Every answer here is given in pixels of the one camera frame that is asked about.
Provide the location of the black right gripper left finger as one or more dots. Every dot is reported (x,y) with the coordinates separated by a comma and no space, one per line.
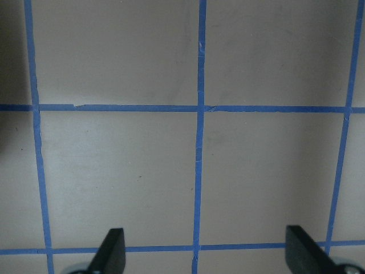
(110,257)

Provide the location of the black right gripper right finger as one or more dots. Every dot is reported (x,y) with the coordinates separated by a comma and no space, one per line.
(304,256)

